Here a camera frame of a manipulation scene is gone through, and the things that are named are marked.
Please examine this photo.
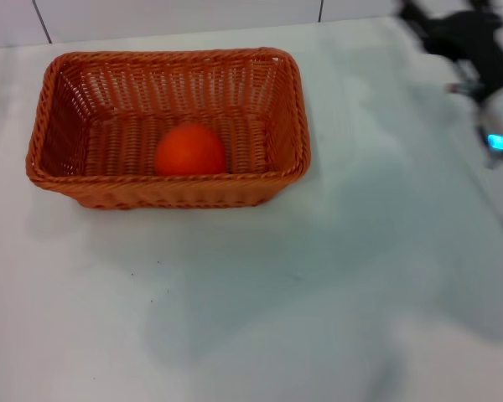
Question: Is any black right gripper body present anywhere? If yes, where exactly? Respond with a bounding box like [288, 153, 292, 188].
[421, 9, 503, 101]

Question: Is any orange pear with stem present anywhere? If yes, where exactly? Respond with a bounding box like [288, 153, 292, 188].
[153, 122, 227, 176]

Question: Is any orange woven wicker basket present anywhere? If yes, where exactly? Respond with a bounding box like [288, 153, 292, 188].
[25, 46, 311, 210]

